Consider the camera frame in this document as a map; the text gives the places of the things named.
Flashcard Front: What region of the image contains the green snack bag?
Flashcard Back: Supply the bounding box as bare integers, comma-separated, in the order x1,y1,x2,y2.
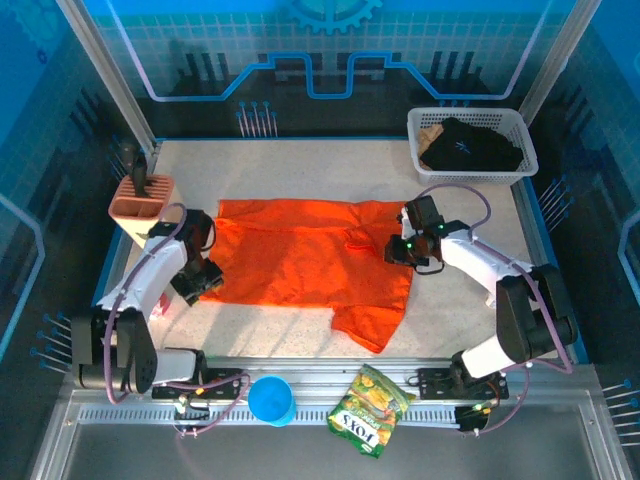
327,363,417,459

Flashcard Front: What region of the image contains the pink knife block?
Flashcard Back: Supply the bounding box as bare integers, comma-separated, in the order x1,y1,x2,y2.
108,174,176,250

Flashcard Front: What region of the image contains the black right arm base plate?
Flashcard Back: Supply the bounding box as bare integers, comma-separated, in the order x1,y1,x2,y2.
416,366,510,402

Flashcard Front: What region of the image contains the tan t-shirt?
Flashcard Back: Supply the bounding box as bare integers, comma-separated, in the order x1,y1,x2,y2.
417,124,445,157

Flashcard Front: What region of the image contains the blue plastic cup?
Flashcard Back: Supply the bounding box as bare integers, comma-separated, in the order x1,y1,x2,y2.
247,375,297,427

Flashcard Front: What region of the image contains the black knife handle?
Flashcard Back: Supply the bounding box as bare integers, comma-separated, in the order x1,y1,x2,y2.
118,142,152,197

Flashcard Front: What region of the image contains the white plastic basket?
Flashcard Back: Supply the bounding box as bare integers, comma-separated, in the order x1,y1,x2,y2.
406,106,540,186

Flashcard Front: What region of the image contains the orange t-shirt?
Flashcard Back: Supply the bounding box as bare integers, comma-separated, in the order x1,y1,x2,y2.
199,198,415,355

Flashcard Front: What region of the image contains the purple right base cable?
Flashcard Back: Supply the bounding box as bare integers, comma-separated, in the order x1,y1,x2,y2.
469,363,532,437

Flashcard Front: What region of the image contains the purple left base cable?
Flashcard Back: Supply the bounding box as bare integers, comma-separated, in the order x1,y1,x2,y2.
172,372,252,440

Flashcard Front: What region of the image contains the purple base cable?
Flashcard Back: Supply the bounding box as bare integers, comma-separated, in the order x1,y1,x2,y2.
469,363,532,437
172,372,252,440

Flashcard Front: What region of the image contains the black t-shirt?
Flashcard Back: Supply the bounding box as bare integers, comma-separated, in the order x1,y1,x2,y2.
418,117,525,174

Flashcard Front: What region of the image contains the aluminium mounting rail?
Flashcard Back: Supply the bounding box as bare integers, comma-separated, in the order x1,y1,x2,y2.
74,355,604,432

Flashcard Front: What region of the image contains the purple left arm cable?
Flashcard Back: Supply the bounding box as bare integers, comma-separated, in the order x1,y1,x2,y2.
102,202,189,406

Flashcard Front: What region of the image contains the aluminium frame post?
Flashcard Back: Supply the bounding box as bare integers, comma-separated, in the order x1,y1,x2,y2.
517,0,601,127
54,0,162,157

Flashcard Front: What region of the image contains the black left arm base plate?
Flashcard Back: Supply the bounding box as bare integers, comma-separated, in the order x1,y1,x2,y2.
151,366,247,401

